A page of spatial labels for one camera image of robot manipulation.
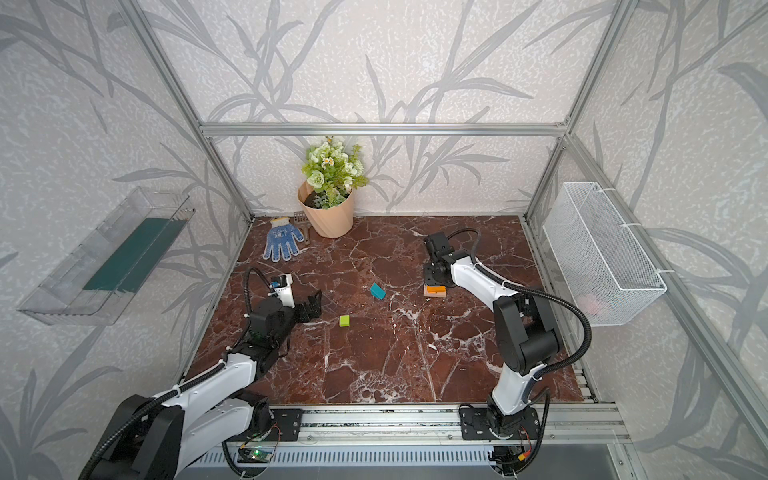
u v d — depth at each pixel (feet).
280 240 3.68
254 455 2.32
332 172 3.20
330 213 3.34
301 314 2.53
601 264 2.07
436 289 3.17
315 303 2.58
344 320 3.00
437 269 2.23
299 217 3.90
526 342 1.55
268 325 2.15
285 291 2.49
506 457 2.64
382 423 2.48
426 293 3.17
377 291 3.21
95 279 2.07
